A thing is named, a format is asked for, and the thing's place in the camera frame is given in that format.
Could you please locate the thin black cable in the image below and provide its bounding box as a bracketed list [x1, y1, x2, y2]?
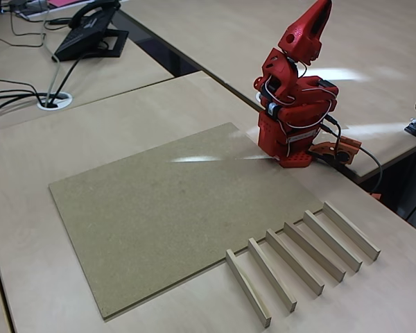
[0, 10, 46, 48]

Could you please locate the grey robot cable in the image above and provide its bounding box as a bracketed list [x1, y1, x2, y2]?
[358, 147, 384, 195]

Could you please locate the pink paper folder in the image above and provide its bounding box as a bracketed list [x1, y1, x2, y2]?
[47, 0, 91, 8]

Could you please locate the black power cable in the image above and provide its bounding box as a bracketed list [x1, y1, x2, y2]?
[0, 78, 44, 105]
[0, 90, 39, 119]

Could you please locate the wooden stick placed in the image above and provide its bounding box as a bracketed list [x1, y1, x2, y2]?
[265, 228, 325, 296]
[303, 210, 363, 273]
[248, 237, 297, 313]
[322, 201, 381, 262]
[225, 248, 273, 327]
[283, 221, 347, 283]

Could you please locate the thick black phone cable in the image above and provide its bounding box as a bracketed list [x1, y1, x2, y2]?
[53, 51, 91, 100]

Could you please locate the black desk phone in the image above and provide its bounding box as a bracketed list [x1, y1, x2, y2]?
[52, 0, 130, 62]

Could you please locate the brown fibreboard work board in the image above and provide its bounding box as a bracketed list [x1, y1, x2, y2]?
[48, 121, 325, 322]

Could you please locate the white cable grommet ring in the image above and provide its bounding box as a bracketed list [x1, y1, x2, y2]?
[37, 92, 73, 111]

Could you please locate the orange table clamp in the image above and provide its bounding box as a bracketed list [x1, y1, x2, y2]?
[306, 135, 362, 166]

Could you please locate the light grey cable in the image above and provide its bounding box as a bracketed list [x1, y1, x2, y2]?
[40, 0, 62, 105]

